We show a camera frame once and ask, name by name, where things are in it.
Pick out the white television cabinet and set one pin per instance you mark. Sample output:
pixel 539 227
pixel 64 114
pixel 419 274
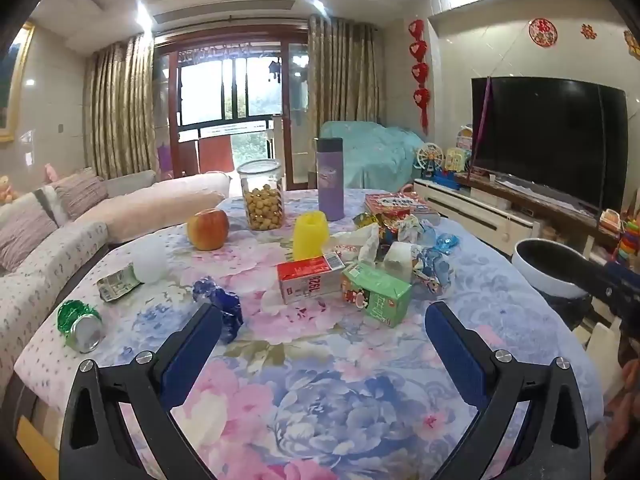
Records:
pixel 480 215

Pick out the red apple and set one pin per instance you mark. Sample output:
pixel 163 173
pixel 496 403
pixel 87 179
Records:
pixel 207 230

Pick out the crumpled white printed wrapper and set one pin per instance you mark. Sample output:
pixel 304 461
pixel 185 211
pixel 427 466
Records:
pixel 415 229

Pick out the small crushed green carton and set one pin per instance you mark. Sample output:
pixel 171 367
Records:
pixel 117 284

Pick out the gold and red wall sticker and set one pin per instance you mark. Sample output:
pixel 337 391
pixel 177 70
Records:
pixel 632 44

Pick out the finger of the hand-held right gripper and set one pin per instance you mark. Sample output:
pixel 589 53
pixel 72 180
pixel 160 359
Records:
pixel 610 290

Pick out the yellow foil wrapper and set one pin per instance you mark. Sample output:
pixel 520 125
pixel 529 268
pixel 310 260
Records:
pixel 365 220

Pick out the white honeycomb ball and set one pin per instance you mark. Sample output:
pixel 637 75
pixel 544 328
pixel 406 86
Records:
pixel 149 264

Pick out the gold framed painting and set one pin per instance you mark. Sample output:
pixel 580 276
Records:
pixel 12 85

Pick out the dark blue foil wrapper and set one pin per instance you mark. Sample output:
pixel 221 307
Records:
pixel 222 307

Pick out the blue candy wrapper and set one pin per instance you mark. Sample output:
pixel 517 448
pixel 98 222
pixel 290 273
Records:
pixel 446 242

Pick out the purple thermos bottle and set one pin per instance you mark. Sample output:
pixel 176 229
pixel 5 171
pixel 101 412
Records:
pixel 330 180

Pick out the wooden balcony door frame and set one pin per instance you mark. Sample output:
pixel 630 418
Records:
pixel 172 110

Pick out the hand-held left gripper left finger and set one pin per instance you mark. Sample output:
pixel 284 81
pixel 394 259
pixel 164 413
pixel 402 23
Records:
pixel 192 355

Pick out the clear jar of yellow balls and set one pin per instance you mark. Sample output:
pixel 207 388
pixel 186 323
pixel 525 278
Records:
pixel 262 205

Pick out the white carton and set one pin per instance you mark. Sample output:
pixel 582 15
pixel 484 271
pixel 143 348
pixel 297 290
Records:
pixel 397 260

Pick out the white bin with black bag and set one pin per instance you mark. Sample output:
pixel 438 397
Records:
pixel 537 275

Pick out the gold curtain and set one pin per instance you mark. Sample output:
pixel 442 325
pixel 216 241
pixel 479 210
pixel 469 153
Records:
pixel 345 80
pixel 120 110

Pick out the red hanging heart decoration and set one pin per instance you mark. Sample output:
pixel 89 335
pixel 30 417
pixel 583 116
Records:
pixel 419 75

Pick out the colourful toy house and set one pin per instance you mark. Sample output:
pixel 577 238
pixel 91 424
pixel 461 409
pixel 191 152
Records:
pixel 457 152

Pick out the red drink carton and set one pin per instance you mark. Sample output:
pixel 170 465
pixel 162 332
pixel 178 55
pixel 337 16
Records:
pixel 307 280

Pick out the ferris wheel toy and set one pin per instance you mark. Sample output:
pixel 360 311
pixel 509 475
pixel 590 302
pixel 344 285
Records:
pixel 428 160

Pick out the black television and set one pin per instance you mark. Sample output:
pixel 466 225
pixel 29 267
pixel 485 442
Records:
pixel 550 140

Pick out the small red wall sticker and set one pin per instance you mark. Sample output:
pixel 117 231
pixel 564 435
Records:
pixel 588 31

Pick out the teal cloth covered furniture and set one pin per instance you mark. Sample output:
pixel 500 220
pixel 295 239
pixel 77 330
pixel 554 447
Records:
pixel 375 155

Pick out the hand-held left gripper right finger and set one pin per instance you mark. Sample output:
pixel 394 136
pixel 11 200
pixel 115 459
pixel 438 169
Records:
pixel 452 355

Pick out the pink toy kettle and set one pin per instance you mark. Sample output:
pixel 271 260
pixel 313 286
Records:
pixel 406 189

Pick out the round red wall sticker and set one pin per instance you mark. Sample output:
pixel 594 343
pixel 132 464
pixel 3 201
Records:
pixel 543 31

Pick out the green drink carton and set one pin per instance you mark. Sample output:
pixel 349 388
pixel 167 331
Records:
pixel 380 297

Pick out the yellow cup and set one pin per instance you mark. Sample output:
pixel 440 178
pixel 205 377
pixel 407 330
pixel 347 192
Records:
pixel 310 235

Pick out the light fabric sofa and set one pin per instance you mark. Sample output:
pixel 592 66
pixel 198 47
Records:
pixel 140 205

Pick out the blue printed paper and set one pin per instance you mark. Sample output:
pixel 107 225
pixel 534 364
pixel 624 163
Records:
pixel 432 272

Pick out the crushed green can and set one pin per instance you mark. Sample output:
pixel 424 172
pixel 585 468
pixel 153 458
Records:
pixel 80 327

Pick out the striped pink cushion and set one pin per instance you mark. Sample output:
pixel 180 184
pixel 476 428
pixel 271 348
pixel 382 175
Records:
pixel 25 235
pixel 80 196

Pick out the stacking rings toy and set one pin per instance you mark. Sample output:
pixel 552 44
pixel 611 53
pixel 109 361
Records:
pixel 631 240

